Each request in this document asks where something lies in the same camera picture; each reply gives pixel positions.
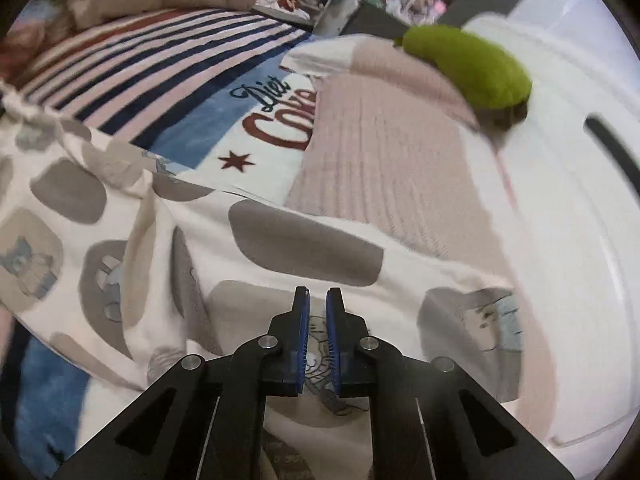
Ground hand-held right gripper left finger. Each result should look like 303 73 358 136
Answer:
52 286 309 480

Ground green plush toy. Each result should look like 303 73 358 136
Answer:
395 24 533 110

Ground white grey-patched pants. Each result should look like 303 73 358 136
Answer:
0 80 531 480

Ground striped printed blanket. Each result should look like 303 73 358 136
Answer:
0 7 321 480

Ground pink knitted garment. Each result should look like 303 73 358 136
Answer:
280 35 558 411

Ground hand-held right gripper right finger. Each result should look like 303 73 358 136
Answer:
326 286 576 480

